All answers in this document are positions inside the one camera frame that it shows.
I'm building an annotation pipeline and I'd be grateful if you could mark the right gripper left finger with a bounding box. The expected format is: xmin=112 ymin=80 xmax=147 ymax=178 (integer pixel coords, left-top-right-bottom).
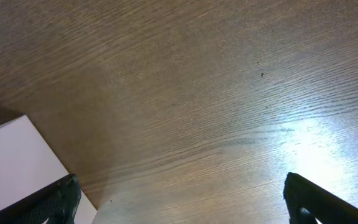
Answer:
xmin=0 ymin=174 xmax=81 ymax=224

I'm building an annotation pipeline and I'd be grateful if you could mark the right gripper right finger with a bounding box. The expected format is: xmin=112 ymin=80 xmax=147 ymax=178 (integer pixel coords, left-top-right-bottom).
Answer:
xmin=283 ymin=172 xmax=358 ymax=224

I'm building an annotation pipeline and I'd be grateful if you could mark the white cardboard box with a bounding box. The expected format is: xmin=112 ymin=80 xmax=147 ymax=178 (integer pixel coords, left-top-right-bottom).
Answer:
xmin=0 ymin=115 xmax=97 ymax=224

